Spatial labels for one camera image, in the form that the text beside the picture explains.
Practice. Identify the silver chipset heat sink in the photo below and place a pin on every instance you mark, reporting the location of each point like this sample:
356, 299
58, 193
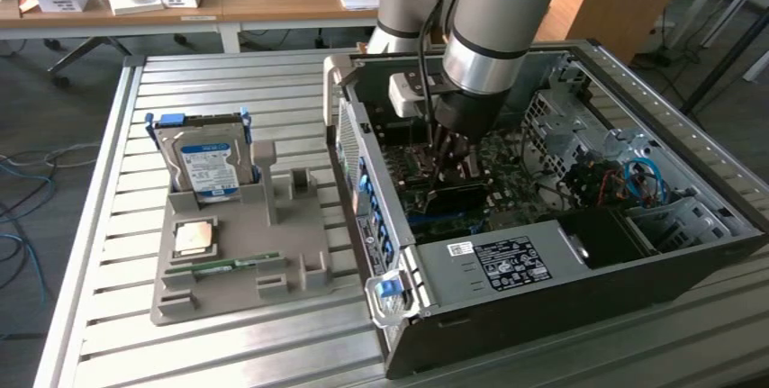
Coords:
507, 221

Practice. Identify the loose CPU chip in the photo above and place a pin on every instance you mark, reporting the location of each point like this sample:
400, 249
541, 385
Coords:
196, 239

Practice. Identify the grey power supply unit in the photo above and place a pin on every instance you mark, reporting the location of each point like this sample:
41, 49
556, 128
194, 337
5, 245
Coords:
457, 271

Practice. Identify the wooden cabinet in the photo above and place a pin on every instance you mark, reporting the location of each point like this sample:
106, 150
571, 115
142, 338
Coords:
613, 1

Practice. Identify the blue case release latch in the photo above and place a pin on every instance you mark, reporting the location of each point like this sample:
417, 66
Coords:
385, 291

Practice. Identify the hard disk in blue carrier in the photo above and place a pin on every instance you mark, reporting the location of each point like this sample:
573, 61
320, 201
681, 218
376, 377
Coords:
205, 167

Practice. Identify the loose green RAM stick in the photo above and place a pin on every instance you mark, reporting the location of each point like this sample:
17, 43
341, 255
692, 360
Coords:
222, 264

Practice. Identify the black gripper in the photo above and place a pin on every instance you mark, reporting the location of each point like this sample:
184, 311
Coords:
469, 113

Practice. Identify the silver disk bay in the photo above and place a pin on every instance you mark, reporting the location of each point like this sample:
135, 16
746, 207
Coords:
691, 226

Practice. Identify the green motherboard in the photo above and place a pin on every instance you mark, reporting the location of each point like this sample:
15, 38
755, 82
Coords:
517, 185

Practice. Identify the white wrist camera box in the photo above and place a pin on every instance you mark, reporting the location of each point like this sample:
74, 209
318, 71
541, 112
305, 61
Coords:
405, 95

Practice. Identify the Nvidia graphics card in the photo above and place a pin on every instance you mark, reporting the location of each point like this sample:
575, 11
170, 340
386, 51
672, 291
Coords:
457, 199

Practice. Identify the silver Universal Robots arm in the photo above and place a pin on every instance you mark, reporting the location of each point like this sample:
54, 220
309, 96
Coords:
499, 10

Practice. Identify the grey parts rack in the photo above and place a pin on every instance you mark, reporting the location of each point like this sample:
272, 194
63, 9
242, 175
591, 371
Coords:
241, 235

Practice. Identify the black open PC case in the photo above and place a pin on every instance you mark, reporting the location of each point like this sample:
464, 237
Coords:
541, 325

